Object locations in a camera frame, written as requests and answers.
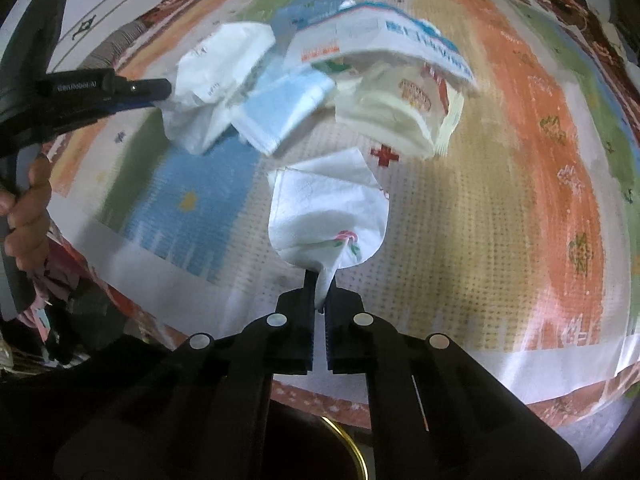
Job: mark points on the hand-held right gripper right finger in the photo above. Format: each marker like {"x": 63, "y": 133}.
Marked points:
{"x": 341, "y": 335}

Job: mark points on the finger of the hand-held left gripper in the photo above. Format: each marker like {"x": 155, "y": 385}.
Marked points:
{"x": 110, "y": 89}
{"x": 125, "y": 106}

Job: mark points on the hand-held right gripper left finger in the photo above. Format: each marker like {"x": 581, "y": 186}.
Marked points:
{"x": 299, "y": 332}

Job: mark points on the dark bin with gold rim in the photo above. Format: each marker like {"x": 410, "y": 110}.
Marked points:
{"x": 321, "y": 455}

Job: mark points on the white flower-print tissue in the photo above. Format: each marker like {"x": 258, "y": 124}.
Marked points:
{"x": 325, "y": 200}

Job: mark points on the light blue tissue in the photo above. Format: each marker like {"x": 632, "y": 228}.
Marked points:
{"x": 280, "y": 110}

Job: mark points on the cream snack wrapper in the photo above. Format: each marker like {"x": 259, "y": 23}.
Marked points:
{"x": 390, "y": 110}

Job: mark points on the white printed plastic bag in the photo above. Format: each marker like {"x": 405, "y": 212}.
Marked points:
{"x": 370, "y": 30}

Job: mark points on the person's left hand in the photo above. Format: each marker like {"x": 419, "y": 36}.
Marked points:
{"x": 31, "y": 220}

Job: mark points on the striped multicolour bed cover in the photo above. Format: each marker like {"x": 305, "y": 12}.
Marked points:
{"x": 310, "y": 402}

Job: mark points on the striped colourful blanket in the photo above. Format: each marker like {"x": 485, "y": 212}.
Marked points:
{"x": 500, "y": 210}

